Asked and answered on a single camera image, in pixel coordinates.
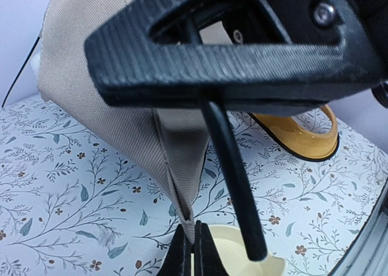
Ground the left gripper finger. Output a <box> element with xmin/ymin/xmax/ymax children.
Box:
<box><xmin>84</xmin><ymin>0</ymin><xmax>387</xmax><ymax>109</ymax></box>

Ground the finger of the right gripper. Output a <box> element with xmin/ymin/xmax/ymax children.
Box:
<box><xmin>193</xmin><ymin>221</ymin><xmax>226</xmax><ymax>276</ymax></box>
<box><xmin>162</xmin><ymin>224</ymin><xmax>192</xmax><ymax>276</ymax></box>

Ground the black tent pole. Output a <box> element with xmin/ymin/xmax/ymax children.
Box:
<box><xmin>1</xmin><ymin>35</ymin><xmax>41</xmax><ymax>108</ymax></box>
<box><xmin>181</xmin><ymin>15</ymin><xmax>269</xmax><ymax>262</ymax></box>

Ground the yellow double bowl holder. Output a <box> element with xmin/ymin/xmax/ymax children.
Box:
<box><xmin>250</xmin><ymin>105</ymin><xmax>340</xmax><ymax>162</ymax></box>

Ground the beige pet tent fabric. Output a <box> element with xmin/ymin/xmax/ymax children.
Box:
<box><xmin>36</xmin><ymin>0</ymin><xmax>234</xmax><ymax>246</ymax></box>

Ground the cream paw print bowl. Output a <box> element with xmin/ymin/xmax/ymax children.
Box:
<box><xmin>209</xmin><ymin>224</ymin><xmax>286</xmax><ymax>276</ymax></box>

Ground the floral table mat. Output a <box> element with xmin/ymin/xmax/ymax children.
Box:
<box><xmin>1</xmin><ymin>96</ymin><xmax>387</xmax><ymax>275</ymax></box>

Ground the front aluminium rail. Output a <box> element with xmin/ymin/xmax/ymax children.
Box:
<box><xmin>330</xmin><ymin>195</ymin><xmax>387</xmax><ymax>275</ymax></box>

